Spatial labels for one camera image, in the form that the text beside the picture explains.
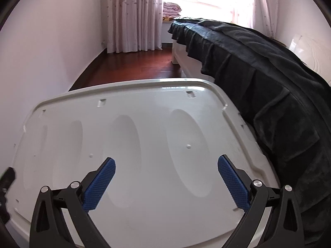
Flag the sheer pink curtain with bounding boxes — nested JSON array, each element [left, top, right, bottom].
[[233, 0, 281, 40]]

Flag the white plastic storage box lid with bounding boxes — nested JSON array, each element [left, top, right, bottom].
[[5, 78, 281, 248]]

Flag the white headboard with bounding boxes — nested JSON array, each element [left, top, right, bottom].
[[288, 32, 331, 86]]

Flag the white bed frame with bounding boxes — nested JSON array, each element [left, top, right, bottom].
[[171, 41, 216, 83]]

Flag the pink patterned curtain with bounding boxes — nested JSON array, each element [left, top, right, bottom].
[[107, 0, 163, 53]]

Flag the dark bed blanket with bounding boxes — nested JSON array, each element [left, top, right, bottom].
[[168, 17, 331, 247]]

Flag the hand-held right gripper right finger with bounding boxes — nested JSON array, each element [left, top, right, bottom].
[[217, 154, 305, 248]]

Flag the folded pink quilts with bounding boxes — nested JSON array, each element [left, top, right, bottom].
[[163, 1, 183, 21]]

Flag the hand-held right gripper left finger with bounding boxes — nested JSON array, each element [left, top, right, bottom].
[[29, 157, 116, 248]]

